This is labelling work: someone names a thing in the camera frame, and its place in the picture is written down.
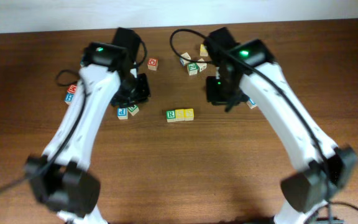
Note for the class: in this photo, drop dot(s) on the red M block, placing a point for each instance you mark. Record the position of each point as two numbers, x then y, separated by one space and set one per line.
71 89

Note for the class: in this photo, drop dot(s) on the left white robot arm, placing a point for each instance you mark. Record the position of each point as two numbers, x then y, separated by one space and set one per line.
59 178

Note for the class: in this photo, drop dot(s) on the red Q block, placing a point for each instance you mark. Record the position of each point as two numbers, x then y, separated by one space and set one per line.
152 64

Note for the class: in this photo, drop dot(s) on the blue H block upper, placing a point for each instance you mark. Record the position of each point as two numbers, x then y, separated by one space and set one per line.
68 98

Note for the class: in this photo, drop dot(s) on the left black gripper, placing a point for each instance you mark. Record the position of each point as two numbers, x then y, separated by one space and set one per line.
146 93

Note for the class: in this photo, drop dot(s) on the blue L block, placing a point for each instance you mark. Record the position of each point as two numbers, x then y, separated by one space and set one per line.
251 104

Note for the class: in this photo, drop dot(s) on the green N block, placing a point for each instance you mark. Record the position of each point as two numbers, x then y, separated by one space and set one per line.
133 110

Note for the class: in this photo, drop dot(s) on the green Z block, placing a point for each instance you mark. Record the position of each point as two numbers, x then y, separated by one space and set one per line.
192 69

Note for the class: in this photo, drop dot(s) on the plain soccer ball block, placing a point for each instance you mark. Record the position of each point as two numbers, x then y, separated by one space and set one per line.
201 64

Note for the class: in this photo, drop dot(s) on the plain block blue side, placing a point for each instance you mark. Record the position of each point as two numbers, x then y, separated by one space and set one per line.
185 59

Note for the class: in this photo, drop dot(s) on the yellow block top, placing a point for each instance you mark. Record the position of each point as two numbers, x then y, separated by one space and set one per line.
203 51

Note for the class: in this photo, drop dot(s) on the green R block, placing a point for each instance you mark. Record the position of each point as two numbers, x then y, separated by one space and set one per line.
171 116

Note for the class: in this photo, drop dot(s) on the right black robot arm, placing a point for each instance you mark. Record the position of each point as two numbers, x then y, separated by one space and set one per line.
250 73

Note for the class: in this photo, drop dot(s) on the blue P block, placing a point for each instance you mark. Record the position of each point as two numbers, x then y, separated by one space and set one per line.
122 113

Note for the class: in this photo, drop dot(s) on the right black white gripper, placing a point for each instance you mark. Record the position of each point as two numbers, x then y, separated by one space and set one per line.
215 99

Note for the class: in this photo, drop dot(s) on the yellow S block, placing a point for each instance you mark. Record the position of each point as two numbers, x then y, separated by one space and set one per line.
189 114
180 115

